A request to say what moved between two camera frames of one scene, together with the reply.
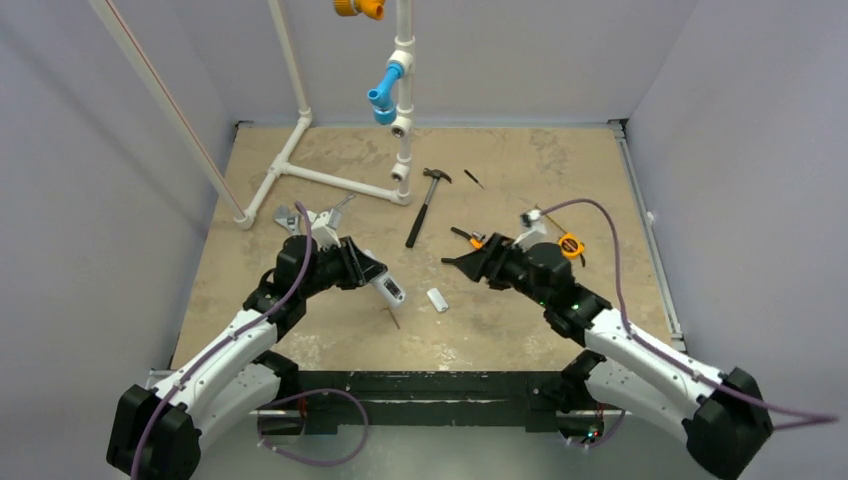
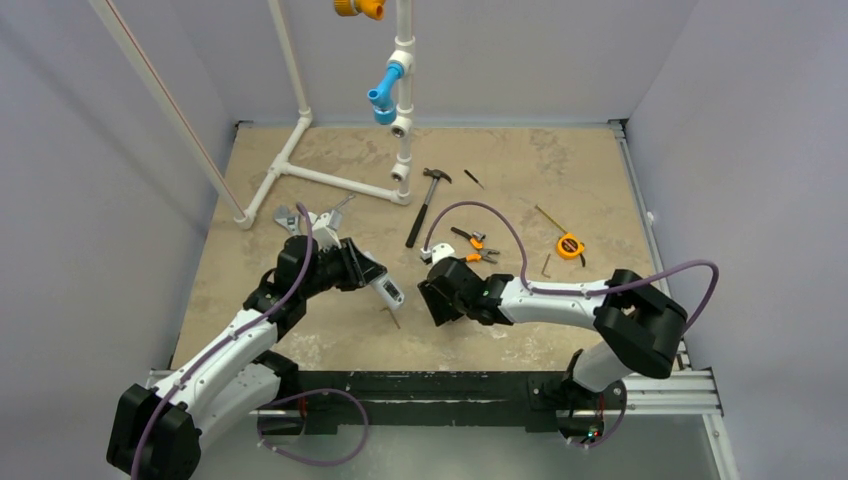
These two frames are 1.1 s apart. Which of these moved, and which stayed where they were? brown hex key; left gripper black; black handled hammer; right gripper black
Moved: right gripper black
Stayed: brown hex key; black handled hammer; left gripper black
